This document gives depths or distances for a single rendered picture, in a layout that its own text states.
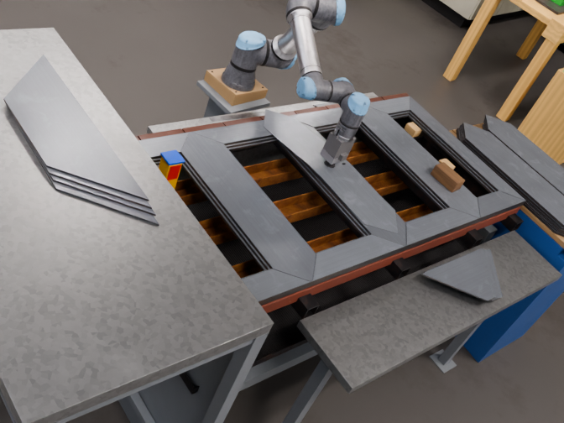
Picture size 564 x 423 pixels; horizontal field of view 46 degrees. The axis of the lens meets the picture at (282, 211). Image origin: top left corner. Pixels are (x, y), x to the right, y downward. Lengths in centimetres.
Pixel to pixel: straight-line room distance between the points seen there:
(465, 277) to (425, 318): 27
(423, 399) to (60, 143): 197
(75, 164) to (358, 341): 99
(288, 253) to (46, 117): 82
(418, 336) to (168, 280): 93
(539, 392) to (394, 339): 148
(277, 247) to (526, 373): 182
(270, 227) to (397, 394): 120
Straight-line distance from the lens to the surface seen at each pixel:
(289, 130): 260
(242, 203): 219
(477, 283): 248
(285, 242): 212
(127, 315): 153
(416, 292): 235
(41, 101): 202
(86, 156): 185
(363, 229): 233
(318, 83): 234
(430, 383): 319
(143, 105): 397
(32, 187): 177
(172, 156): 221
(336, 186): 241
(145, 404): 242
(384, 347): 213
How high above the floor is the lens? 225
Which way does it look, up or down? 39 degrees down
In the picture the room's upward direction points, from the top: 24 degrees clockwise
